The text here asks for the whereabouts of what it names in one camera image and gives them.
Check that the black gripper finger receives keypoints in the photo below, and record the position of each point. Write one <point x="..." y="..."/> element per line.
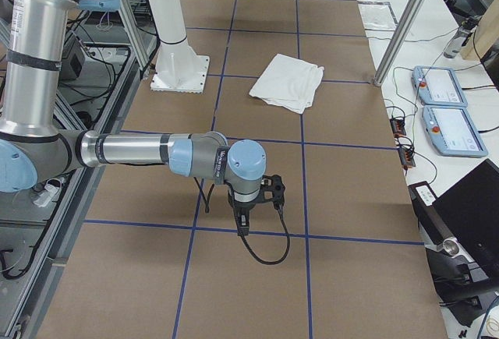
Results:
<point x="242" y="220"/>

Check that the lower blue teach pendant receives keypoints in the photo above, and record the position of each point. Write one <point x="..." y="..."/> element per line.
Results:
<point x="452" y="132"/>

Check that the black device with label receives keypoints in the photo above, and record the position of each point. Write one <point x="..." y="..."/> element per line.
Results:
<point x="442" y="240"/>

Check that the upper blue teach pendant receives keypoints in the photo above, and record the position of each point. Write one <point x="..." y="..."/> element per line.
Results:
<point x="438" y="86"/>

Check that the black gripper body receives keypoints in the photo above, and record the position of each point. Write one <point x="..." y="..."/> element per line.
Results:
<point x="242" y="206"/>

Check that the orange circuit board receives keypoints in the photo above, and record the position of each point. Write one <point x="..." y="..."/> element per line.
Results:
<point x="398" y="127"/>
<point x="406" y="157"/>

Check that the orange circuit board lower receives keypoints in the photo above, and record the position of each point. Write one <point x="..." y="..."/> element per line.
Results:
<point x="406" y="157"/>

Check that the aluminium frame post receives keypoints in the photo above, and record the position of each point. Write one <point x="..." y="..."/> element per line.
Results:
<point x="408" y="17"/>

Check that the blue teach pendant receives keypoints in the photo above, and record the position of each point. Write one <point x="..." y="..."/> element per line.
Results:
<point x="438" y="86"/>
<point x="452" y="132"/>

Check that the white long sleeve printed shirt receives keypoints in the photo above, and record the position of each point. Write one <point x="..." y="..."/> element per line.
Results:
<point x="288" y="82"/>

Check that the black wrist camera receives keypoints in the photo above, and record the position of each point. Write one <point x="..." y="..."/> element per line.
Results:
<point x="272" y="190"/>

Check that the orange circuit board upper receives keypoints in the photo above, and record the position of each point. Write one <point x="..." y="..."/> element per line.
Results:
<point x="398" y="127"/>

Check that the grey electronics box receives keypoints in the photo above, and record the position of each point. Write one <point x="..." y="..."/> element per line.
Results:
<point x="72" y="60"/>

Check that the white power strip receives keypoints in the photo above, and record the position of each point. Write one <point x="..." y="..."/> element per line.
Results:
<point x="48" y="193"/>

